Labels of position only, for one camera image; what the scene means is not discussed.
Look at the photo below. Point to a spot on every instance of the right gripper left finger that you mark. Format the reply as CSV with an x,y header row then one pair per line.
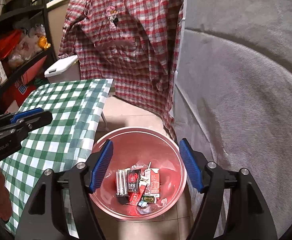
x,y
62,199

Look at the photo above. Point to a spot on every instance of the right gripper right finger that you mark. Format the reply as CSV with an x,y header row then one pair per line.
x,y
248,214

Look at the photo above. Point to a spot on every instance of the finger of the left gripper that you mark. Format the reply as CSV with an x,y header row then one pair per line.
x,y
21,115
34,122

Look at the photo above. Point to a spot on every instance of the clear plastic wrapper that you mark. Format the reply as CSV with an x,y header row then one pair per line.
x,y
122,182

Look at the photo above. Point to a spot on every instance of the small red white box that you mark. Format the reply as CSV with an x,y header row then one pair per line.
x,y
135,197

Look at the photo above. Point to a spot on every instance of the black foil packet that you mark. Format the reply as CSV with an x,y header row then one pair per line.
x,y
133,178

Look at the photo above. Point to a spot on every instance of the red white milk carton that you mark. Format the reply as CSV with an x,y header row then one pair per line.
x,y
153,182

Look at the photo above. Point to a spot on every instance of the white lidded trash bin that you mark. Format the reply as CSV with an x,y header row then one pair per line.
x,y
66,69

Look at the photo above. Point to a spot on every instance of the red bag on floor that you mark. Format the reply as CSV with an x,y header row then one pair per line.
x,y
16,92

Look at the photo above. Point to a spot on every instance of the white labelled canister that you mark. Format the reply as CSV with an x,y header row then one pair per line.
x,y
0,72

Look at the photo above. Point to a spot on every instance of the green checkered tablecloth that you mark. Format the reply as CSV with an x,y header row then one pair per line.
x,y
76,107

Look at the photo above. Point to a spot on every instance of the clear bags of food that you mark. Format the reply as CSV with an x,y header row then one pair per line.
x,y
27,46

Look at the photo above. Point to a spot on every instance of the yellow plastic bag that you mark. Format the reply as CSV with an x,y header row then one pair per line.
x,y
43,43

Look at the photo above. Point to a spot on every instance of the pink plastic basin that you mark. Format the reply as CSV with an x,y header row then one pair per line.
x,y
145,177

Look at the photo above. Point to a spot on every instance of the grey fabric cover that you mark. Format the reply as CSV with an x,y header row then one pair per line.
x,y
233,92

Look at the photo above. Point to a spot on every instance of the red plaid shirt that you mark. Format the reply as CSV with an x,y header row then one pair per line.
x,y
133,42

